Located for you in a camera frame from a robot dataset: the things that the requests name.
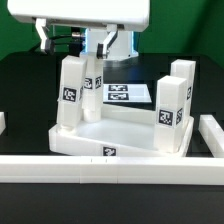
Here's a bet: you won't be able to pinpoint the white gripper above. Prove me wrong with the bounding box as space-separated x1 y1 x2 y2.
7 0 150 59

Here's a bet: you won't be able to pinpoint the white desk top tray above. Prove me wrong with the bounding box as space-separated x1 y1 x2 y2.
49 104 194 157

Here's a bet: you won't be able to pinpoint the white L-shaped fence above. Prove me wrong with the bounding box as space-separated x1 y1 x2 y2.
0 114 224 186

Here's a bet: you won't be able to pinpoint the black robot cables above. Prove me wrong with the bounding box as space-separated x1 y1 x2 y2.
28 28 86 53

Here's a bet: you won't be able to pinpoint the white marker base plate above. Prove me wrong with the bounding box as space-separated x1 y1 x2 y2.
103 84 152 103

